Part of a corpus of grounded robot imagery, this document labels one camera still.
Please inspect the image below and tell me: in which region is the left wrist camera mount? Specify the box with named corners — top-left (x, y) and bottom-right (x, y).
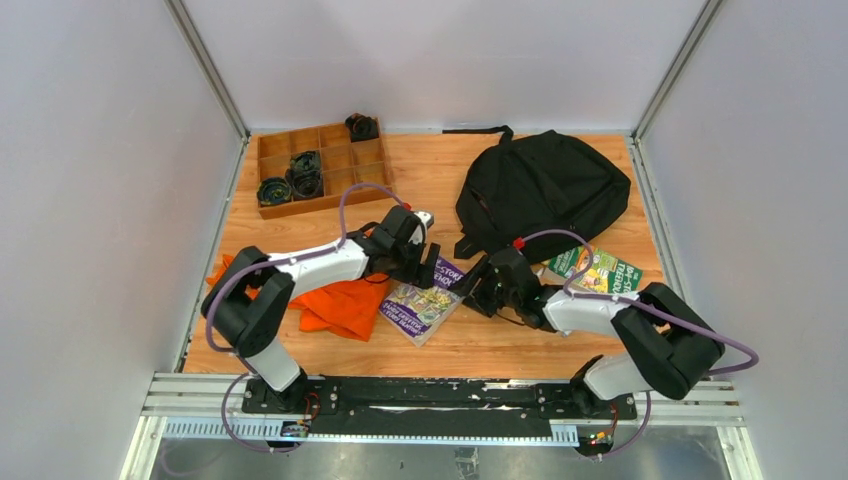
top-left (400, 207), bottom-right (435, 245)

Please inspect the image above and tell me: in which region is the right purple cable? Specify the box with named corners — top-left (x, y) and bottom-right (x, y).
top-left (513, 229), bottom-right (761, 458)

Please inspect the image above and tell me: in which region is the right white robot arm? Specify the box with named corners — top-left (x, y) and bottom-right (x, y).
top-left (450, 247), bottom-right (726, 418)

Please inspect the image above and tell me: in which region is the dark coiled roll back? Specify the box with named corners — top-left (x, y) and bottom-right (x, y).
top-left (344, 113), bottom-right (380, 143)

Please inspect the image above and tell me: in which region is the wooden compartment tray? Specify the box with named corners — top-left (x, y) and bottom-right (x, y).
top-left (255, 113), bottom-right (394, 220)

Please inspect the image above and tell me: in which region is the dark coiled roll front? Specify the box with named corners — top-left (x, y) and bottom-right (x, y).
top-left (256, 176), bottom-right (293, 207)

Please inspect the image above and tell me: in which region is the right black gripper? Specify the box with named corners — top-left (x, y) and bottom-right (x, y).
top-left (448, 254), bottom-right (521, 318)

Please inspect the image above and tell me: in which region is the black backpack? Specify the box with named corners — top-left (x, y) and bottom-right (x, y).
top-left (453, 126), bottom-right (631, 264)

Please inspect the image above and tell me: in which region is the orange cloth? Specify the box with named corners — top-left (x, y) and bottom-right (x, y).
top-left (205, 254), bottom-right (392, 343)

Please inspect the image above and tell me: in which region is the purple Treehouse book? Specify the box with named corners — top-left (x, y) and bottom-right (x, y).
top-left (378, 257), bottom-right (465, 347)

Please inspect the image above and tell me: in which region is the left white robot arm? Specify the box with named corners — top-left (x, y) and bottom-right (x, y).
top-left (201, 205), bottom-right (440, 413)

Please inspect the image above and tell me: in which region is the green Treehouse book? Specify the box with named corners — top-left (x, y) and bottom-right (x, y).
top-left (542, 247), bottom-right (643, 294)

